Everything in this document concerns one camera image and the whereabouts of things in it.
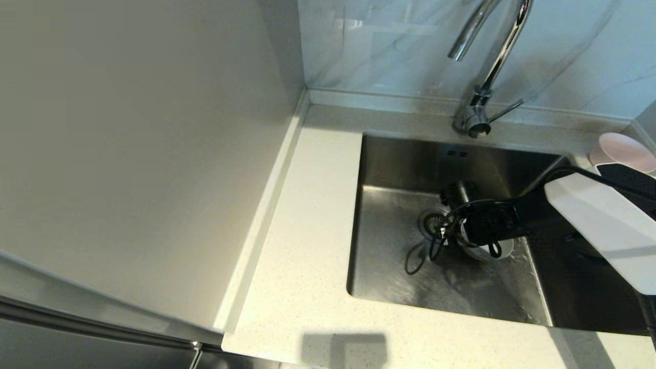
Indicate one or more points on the round metal sink drain strainer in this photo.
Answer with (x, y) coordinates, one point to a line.
(428, 220)

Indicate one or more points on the stainless steel appliance front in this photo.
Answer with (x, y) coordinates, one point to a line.
(77, 343)

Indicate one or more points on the pink bowl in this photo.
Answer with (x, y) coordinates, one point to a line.
(625, 151)

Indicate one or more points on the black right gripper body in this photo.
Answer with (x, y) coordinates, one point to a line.
(489, 223)

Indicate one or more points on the pale grey bowl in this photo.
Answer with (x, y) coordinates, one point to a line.
(507, 247)

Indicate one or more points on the chrome gooseneck faucet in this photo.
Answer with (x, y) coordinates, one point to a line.
(502, 51)

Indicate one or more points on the stainless steel sink basin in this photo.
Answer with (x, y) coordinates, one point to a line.
(389, 287)

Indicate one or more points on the large white cabinet side panel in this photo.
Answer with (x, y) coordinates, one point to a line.
(128, 154)

